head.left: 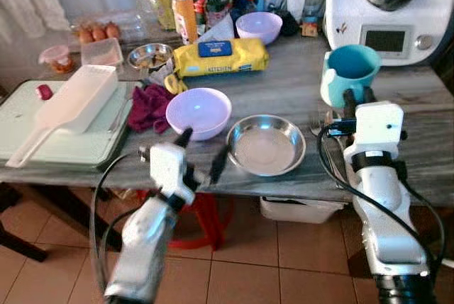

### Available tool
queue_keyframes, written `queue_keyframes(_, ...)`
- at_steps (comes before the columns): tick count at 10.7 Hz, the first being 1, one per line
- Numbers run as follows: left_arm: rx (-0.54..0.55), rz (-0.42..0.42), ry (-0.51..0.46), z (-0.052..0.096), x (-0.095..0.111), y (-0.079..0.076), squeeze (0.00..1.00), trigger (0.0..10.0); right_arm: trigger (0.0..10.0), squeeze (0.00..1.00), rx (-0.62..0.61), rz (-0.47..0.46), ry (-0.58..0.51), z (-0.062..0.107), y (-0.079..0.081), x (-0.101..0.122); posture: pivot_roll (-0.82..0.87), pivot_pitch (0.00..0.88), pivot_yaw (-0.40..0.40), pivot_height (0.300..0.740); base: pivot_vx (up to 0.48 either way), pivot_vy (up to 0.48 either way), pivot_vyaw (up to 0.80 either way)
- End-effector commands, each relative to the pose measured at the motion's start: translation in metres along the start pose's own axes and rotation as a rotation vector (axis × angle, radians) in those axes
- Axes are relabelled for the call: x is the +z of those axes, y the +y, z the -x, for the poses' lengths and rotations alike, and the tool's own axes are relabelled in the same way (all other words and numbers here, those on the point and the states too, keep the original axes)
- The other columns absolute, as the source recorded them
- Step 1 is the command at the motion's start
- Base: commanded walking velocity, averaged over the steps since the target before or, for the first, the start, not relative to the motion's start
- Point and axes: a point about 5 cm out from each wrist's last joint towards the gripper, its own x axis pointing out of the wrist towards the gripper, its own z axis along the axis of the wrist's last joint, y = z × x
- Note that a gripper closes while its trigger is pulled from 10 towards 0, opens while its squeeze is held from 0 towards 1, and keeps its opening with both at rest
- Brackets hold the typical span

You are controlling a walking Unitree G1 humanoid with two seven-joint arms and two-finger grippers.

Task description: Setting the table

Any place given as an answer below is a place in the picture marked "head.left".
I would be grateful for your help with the pale green tray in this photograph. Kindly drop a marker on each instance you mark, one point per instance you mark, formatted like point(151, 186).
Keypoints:
point(42, 152)

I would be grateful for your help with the brown egg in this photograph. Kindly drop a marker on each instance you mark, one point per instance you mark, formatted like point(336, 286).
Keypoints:
point(85, 35)
point(99, 33)
point(112, 30)

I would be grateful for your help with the maroon cloth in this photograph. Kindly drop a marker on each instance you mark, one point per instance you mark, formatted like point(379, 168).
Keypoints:
point(150, 109)

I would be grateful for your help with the white paper napkin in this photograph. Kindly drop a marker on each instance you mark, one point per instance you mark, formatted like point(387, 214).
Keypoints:
point(221, 31)

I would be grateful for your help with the small black object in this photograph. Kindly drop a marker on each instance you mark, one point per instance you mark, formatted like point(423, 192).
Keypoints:
point(288, 24)

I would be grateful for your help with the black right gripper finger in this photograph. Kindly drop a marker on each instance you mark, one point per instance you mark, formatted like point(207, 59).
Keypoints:
point(349, 96)
point(369, 94)

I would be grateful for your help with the steel fork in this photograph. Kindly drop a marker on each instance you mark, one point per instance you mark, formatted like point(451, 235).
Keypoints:
point(316, 128)

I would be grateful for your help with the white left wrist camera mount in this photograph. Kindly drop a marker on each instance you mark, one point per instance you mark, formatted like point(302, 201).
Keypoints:
point(169, 166)

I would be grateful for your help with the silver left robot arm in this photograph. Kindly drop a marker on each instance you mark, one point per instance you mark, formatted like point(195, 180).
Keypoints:
point(142, 247)

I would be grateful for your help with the long white plastic container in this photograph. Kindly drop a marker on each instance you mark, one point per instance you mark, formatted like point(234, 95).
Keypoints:
point(78, 98)

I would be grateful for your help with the small steel bowl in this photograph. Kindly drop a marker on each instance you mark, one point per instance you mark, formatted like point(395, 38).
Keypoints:
point(150, 56)

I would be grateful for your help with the small red object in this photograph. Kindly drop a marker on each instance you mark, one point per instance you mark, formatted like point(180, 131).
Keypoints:
point(45, 91)

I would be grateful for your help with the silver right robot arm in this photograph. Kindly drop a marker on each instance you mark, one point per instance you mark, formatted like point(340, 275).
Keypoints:
point(386, 212)

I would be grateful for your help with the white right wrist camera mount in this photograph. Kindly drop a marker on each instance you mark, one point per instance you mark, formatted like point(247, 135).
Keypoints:
point(379, 127)

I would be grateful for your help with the red stool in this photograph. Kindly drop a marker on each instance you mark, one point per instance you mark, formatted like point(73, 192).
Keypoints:
point(206, 219)

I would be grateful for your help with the round steel plate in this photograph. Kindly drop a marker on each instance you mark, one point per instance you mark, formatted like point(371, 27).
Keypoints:
point(266, 147)

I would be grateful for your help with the clear plastic egg carton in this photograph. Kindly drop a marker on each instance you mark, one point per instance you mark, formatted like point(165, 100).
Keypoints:
point(120, 19)

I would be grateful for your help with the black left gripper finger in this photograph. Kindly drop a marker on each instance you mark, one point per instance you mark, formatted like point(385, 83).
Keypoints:
point(219, 162)
point(184, 138)

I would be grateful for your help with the white plastic bin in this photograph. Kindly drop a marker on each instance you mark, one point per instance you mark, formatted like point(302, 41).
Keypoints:
point(298, 209)

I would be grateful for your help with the yellow kitchen wipes pack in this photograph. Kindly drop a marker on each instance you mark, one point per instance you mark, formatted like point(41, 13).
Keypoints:
point(220, 59)

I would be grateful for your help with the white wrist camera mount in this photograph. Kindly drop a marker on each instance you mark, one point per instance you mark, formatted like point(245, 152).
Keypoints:
point(379, 127)
point(169, 166)

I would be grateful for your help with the small pink lidded container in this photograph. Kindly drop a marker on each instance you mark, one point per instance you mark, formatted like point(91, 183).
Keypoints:
point(55, 56)

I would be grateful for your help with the orange squeeze bottle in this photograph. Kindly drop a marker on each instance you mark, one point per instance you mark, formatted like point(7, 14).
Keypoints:
point(184, 17)

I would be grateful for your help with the red and green package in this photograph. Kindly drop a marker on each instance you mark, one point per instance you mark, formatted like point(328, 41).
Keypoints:
point(213, 5)

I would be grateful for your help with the dark wooden table frame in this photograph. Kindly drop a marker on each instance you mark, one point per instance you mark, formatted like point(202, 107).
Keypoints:
point(42, 205)

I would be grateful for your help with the white kitchen cooking appliance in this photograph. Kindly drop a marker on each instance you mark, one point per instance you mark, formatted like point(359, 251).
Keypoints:
point(390, 27)

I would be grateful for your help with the lilac plastic bowl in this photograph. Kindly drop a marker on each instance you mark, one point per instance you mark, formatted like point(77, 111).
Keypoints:
point(198, 109)
point(259, 26)

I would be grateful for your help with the clear plastic food container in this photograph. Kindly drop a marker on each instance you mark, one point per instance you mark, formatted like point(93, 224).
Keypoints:
point(103, 52)

